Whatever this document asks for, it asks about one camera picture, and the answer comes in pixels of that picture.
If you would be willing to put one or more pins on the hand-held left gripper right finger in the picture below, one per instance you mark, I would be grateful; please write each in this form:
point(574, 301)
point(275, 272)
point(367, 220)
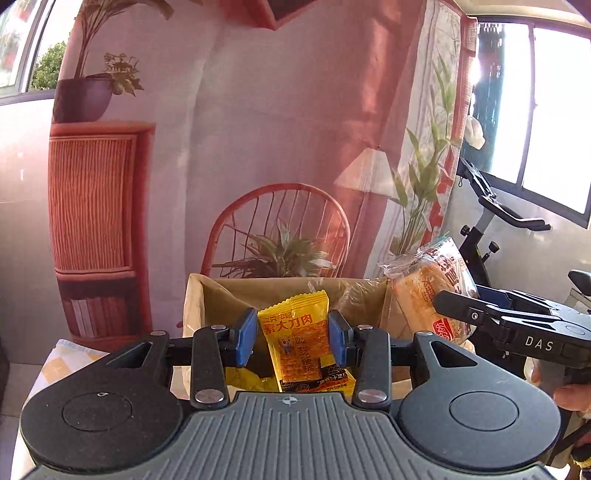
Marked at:
point(339, 338)

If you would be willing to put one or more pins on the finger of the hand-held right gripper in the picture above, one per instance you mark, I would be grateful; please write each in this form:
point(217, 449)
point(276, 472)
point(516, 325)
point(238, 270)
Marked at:
point(494, 297)
point(471, 316)

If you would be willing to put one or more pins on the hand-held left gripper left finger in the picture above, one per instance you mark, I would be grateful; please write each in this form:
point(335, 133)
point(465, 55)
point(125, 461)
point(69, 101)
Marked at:
point(247, 333)

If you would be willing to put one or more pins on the yellow snack packet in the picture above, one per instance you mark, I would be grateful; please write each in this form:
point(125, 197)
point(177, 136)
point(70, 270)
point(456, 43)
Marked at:
point(295, 337)

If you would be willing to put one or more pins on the taped cardboard box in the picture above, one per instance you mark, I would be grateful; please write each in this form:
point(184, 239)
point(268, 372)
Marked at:
point(221, 295)

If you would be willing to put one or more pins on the bread packet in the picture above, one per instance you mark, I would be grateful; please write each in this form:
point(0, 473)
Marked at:
point(420, 286)

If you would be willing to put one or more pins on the person's right hand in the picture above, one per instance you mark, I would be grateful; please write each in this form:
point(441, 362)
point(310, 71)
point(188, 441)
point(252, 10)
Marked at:
point(577, 397)

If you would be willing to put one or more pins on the black orange snack packet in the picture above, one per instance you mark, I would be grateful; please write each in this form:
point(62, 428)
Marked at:
point(337, 378)

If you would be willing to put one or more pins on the clear plastic bag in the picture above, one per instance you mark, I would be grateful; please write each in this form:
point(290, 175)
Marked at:
point(360, 295)

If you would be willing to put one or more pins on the yellow plastic wrapper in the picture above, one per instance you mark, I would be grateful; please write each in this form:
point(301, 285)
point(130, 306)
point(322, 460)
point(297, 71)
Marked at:
point(249, 381)

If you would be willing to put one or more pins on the black exercise bike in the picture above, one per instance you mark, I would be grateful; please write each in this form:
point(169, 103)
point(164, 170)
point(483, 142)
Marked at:
point(475, 244)

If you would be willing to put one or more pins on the white hanging cloth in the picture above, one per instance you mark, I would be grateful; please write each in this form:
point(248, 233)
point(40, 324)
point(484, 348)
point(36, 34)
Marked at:
point(474, 131)

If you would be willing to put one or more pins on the window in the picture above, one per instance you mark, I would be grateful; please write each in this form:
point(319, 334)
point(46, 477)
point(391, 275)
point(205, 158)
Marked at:
point(27, 46)
point(545, 115)

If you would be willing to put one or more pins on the floral checkered tablecloth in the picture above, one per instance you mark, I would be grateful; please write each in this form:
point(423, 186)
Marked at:
point(60, 364)

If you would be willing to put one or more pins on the printed backdrop cloth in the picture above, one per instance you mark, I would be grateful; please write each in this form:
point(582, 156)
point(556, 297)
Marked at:
point(277, 115)

